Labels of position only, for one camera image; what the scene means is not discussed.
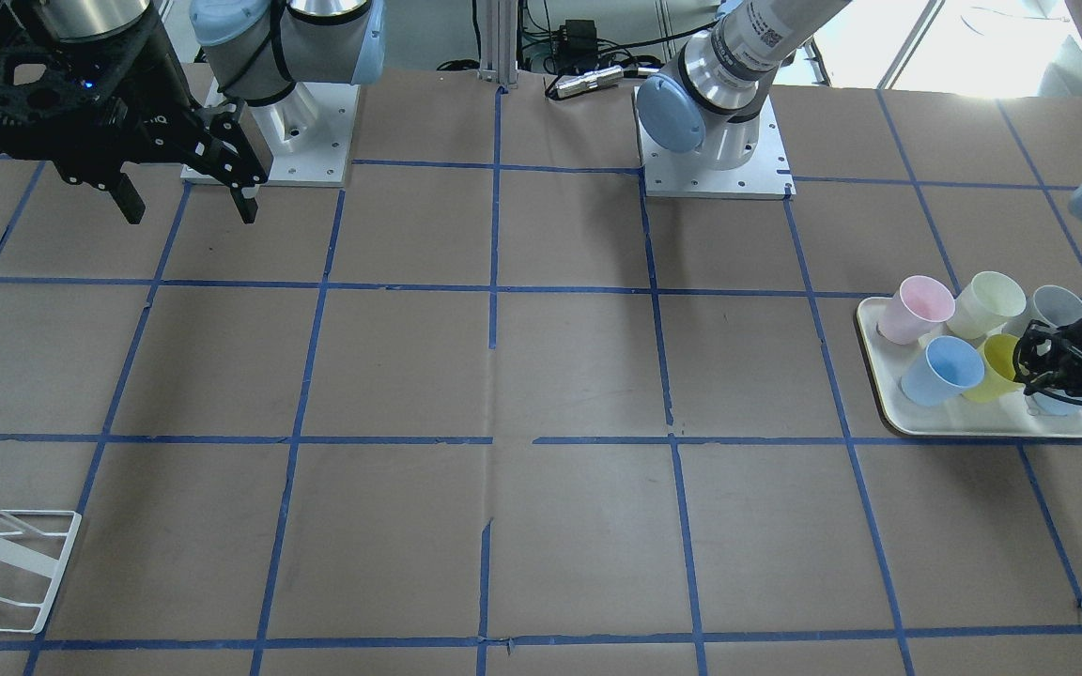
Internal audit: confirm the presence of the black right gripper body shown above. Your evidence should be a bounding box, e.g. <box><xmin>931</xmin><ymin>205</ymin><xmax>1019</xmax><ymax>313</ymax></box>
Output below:
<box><xmin>0</xmin><ymin>27</ymin><xmax>219</xmax><ymax>189</ymax></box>

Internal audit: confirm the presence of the yellow plastic cup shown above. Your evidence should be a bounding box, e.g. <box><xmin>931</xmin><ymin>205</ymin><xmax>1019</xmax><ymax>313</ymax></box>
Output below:
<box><xmin>961</xmin><ymin>333</ymin><xmax>1025</xmax><ymax>405</ymax></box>

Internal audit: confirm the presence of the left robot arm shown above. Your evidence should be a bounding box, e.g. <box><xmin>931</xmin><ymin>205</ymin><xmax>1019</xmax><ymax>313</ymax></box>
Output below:
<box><xmin>635</xmin><ymin>1</ymin><xmax>1082</xmax><ymax>405</ymax></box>

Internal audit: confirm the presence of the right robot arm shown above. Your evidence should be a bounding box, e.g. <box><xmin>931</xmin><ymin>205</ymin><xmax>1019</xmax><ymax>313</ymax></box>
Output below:
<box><xmin>0</xmin><ymin>1</ymin><xmax>385</xmax><ymax>223</ymax></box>

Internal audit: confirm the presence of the grey plastic cup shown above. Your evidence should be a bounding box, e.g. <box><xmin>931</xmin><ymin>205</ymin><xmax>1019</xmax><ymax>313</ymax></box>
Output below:
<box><xmin>1001</xmin><ymin>284</ymin><xmax>1082</xmax><ymax>339</ymax></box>

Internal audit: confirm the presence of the cream plastic cup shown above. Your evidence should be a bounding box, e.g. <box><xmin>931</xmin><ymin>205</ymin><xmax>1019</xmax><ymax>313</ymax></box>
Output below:
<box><xmin>946</xmin><ymin>270</ymin><xmax>1028</xmax><ymax>341</ymax></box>

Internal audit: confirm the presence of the light blue plastic cup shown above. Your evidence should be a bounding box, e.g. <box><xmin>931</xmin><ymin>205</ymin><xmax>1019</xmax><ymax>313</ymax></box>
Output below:
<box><xmin>899</xmin><ymin>335</ymin><xmax>986</xmax><ymax>407</ymax></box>

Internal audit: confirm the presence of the pink plastic cup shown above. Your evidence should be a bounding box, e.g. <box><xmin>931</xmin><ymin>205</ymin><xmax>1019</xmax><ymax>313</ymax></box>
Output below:
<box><xmin>876</xmin><ymin>275</ymin><xmax>956</xmax><ymax>344</ymax></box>

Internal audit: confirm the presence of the beige serving tray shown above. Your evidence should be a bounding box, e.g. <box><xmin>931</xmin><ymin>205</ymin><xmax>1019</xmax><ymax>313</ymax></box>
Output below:
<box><xmin>856</xmin><ymin>295</ymin><xmax>1082</xmax><ymax>439</ymax></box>

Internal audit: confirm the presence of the silver cylindrical connector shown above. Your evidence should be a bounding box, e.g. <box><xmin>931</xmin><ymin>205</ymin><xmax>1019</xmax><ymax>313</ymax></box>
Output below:
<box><xmin>544</xmin><ymin>66</ymin><xmax>626</xmax><ymax>101</ymax></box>

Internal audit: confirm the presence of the black power adapter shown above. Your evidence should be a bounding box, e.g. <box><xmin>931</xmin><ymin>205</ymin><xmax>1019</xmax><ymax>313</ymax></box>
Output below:
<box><xmin>552</xmin><ymin>19</ymin><xmax>598</xmax><ymax>63</ymax></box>

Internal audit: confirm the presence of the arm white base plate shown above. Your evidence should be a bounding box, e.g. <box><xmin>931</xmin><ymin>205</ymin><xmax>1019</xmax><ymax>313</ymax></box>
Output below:
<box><xmin>254</xmin><ymin>83</ymin><xmax>362</xmax><ymax>188</ymax></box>
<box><xmin>637</xmin><ymin>98</ymin><xmax>796</xmax><ymax>200</ymax></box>

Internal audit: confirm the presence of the aluminium frame post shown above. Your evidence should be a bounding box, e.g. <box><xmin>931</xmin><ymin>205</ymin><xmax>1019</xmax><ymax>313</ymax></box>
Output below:
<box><xmin>475</xmin><ymin>0</ymin><xmax>520</xmax><ymax>93</ymax></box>

